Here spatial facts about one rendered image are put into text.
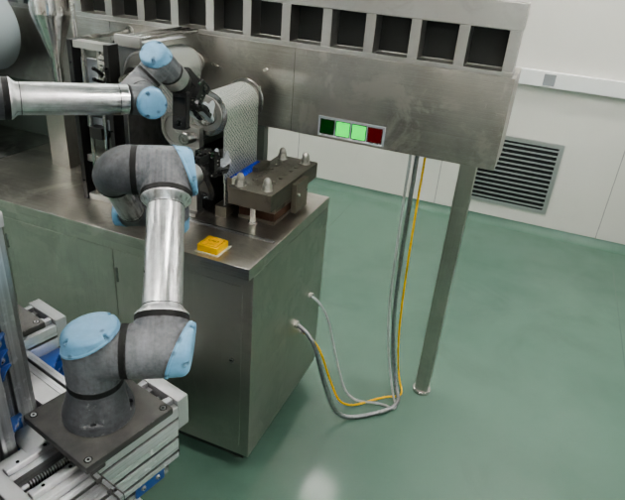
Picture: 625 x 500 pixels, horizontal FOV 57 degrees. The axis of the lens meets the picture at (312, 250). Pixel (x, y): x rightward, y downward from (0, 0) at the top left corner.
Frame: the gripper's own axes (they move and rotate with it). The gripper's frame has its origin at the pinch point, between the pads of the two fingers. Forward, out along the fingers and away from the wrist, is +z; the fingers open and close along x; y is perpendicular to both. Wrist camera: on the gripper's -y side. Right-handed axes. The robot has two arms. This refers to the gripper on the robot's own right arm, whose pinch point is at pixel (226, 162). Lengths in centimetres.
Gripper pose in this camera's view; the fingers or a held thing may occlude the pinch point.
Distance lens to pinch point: 198.5
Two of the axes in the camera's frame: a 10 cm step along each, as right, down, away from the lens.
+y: 0.8, -8.8, -4.6
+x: -9.2, -2.4, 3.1
